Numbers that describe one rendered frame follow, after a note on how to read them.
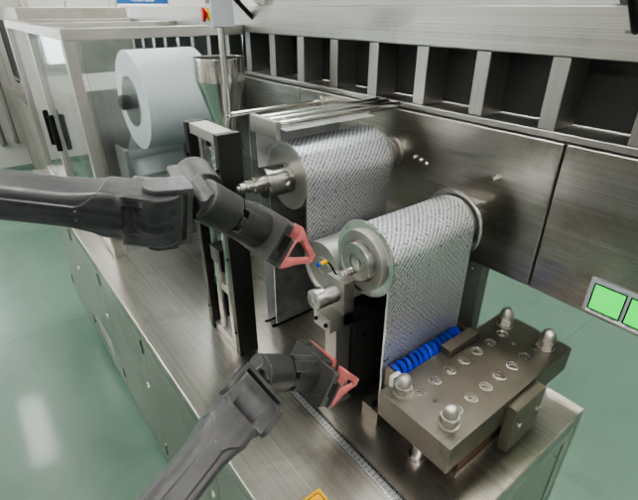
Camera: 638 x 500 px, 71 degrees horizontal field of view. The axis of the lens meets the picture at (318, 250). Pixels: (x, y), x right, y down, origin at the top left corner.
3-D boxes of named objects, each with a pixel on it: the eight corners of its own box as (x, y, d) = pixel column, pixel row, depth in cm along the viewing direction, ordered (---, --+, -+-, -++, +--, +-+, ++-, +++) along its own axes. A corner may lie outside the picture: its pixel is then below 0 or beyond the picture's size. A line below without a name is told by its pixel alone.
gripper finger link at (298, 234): (311, 283, 69) (269, 264, 62) (284, 265, 74) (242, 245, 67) (332, 244, 69) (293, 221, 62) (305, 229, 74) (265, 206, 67)
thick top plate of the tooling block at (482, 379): (377, 413, 85) (379, 390, 82) (497, 331, 107) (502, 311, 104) (445, 474, 74) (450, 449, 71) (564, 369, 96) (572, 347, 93)
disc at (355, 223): (334, 271, 90) (341, 205, 82) (335, 271, 90) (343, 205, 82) (386, 312, 80) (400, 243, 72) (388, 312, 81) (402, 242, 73)
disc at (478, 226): (418, 237, 103) (431, 178, 95) (419, 236, 104) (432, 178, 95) (470, 269, 94) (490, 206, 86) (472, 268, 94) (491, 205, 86)
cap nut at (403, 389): (388, 391, 82) (390, 373, 80) (402, 382, 84) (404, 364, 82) (403, 403, 80) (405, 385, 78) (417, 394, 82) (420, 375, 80)
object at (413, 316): (379, 373, 89) (386, 296, 80) (453, 327, 101) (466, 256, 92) (381, 375, 88) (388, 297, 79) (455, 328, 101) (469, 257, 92)
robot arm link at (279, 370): (270, 383, 63) (260, 345, 66) (241, 403, 66) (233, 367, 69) (305, 382, 67) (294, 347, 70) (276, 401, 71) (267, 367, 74)
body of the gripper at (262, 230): (275, 266, 63) (236, 247, 58) (238, 240, 70) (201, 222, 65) (298, 225, 63) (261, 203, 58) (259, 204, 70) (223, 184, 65)
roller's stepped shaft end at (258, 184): (233, 194, 90) (231, 180, 89) (259, 187, 93) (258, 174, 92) (241, 199, 88) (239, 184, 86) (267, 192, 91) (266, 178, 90)
